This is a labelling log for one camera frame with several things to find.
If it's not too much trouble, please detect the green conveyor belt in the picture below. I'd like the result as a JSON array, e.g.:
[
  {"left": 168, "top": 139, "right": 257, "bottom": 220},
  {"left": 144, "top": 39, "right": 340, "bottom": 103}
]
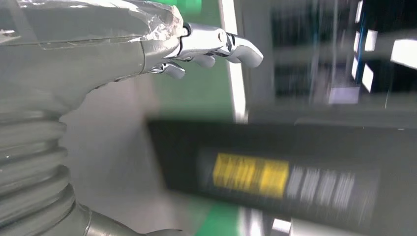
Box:
[{"left": 195, "top": 202, "right": 243, "bottom": 236}]

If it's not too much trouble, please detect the black yellow column label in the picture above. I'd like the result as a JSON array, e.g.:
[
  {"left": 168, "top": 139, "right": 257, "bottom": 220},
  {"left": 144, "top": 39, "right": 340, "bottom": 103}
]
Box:
[{"left": 199, "top": 148, "right": 382, "bottom": 222}]

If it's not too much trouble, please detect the black scanner column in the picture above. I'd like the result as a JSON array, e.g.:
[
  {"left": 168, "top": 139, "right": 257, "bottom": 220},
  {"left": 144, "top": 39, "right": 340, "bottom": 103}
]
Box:
[{"left": 147, "top": 118, "right": 417, "bottom": 236}]

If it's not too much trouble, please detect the aluminium conveyor frame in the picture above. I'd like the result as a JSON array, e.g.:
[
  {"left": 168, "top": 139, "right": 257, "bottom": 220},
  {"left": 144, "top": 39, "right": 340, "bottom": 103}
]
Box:
[{"left": 239, "top": 208, "right": 292, "bottom": 236}]

